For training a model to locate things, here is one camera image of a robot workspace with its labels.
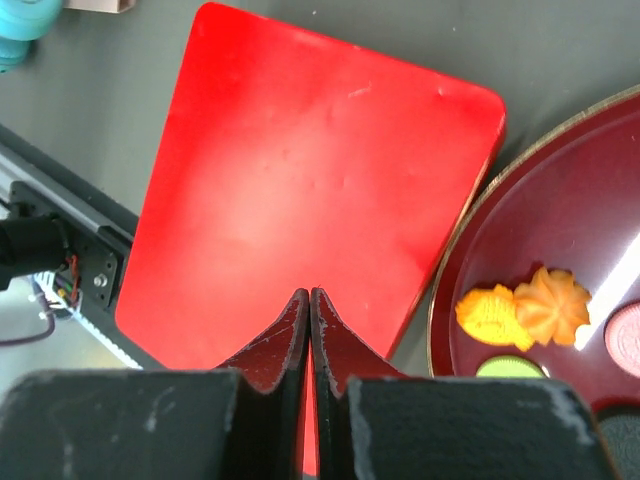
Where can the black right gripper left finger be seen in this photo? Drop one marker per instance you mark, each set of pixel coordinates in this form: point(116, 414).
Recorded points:
point(241, 420)

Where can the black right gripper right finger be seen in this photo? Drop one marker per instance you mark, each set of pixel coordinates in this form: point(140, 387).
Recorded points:
point(373, 422)

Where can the orange flower cookie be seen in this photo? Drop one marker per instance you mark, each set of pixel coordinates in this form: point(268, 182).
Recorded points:
point(552, 306)

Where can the red box lid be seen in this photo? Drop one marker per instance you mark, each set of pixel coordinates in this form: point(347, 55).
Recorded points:
point(291, 160)

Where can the green macaron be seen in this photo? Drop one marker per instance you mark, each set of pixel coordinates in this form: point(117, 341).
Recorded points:
point(509, 366)

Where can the orange leaf cookie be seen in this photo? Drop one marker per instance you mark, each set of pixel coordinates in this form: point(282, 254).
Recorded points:
point(489, 316)

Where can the black pink sandwich cookie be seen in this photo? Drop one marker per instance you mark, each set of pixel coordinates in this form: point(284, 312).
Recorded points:
point(620, 428)

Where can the pink macaron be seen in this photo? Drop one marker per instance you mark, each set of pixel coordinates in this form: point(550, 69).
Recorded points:
point(622, 338)

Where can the dark red round plate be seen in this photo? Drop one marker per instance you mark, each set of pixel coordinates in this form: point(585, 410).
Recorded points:
point(570, 202)

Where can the light blue headphones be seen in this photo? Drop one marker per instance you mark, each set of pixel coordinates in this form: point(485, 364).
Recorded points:
point(23, 22)

